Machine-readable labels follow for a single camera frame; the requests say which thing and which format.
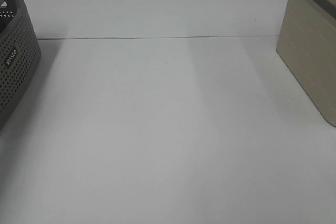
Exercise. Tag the beige storage box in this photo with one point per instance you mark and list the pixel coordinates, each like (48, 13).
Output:
(306, 44)

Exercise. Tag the grey perforated plastic basket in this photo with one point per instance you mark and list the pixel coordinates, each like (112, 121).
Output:
(20, 55)

